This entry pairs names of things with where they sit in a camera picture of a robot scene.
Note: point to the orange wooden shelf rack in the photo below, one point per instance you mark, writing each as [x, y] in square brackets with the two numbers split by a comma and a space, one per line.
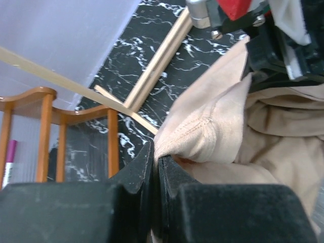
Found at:
[37, 103]

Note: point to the beige t shirt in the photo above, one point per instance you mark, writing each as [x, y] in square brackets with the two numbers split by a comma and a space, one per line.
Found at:
[220, 133]

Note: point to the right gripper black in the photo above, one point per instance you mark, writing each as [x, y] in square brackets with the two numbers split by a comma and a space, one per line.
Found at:
[285, 48]

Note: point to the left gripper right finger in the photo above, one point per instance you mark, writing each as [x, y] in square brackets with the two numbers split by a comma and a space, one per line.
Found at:
[189, 211]

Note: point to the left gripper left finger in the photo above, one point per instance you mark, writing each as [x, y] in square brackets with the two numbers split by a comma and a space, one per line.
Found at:
[115, 210]

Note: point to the pink marker pen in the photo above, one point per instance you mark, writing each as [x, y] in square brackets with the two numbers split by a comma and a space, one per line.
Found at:
[11, 149]

